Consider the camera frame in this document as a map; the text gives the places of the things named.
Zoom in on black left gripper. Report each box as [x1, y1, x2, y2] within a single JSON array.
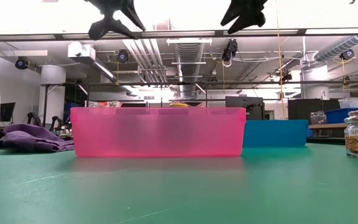
[[84, 0, 147, 41]]

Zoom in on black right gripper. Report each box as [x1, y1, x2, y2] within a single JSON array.
[[220, 0, 269, 35]]

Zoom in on yellow-lid glass spice jar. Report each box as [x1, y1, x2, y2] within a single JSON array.
[[168, 101, 190, 109]]

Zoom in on black background monitor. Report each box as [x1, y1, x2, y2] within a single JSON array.
[[225, 96, 265, 121]]

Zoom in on black background cabinet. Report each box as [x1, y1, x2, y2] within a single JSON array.
[[287, 98, 343, 121]]

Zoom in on blue plastic bin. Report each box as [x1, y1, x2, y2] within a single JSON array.
[[242, 119, 310, 148]]

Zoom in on pink plastic bin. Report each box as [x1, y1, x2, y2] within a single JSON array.
[[70, 106, 247, 159]]

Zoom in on blue storage tub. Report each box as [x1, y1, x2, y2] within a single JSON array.
[[324, 107, 358, 125]]

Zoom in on clear storage tub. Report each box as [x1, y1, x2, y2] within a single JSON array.
[[337, 97, 358, 110]]

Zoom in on purple cloth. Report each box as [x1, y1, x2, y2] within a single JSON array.
[[2, 123, 76, 154]]

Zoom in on small dark monitor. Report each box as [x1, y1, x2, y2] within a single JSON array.
[[0, 102, 16, 123]]

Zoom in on silver ceiling duct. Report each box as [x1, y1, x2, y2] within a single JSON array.
[[173, 42, 205, 98]]

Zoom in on yellow hanging cable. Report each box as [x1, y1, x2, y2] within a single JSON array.
[[274, 0, 287, 121]]

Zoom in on corrugated silver duct pipe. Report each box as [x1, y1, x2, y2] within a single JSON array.
[[313, 34, 358, 62]]

